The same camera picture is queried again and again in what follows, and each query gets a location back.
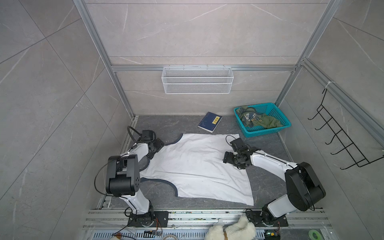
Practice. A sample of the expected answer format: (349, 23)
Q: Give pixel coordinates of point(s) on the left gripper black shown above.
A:
(159, 144)

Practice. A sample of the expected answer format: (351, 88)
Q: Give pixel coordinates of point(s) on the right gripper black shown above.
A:
(229, 156)

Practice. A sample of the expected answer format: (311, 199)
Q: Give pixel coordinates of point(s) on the white tank top navy trim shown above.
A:
(194, 165)

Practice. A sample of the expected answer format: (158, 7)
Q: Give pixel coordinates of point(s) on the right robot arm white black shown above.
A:
(304, 188)

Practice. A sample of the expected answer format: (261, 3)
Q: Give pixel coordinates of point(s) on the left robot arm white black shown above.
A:
(123, 177)

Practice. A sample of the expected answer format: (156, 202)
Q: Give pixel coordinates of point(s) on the green tank top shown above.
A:
(251, 118)

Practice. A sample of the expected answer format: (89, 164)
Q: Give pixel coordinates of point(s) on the teal plastic basket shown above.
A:
(269, 109)

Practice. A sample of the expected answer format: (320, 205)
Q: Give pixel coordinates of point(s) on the navy blue book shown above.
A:
(210, 122)

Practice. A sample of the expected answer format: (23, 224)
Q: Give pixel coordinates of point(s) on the white fluffy plush toy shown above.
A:
(242, 230)

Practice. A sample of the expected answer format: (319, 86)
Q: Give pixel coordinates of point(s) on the green tape roll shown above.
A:
(315, 235)

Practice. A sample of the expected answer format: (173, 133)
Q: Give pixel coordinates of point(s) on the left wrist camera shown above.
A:
(148, 136)

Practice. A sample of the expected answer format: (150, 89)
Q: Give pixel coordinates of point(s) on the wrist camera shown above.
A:
(239, 146)
(148, 136)

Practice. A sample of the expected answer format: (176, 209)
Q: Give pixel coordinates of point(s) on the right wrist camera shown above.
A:
(239, 146)

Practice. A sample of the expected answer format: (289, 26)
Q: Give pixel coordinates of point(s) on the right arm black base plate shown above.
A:
(265, 219)

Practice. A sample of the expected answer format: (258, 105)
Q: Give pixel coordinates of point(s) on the white wire mesh shelf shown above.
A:
(197, 80)

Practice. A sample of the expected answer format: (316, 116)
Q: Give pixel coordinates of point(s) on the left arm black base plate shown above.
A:
(159, 217)

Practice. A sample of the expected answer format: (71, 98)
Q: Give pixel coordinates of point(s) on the aluminium mounting rail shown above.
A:
(194, 225)

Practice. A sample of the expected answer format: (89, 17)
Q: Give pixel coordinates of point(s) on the black wire hook rack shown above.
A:
(340, 134)

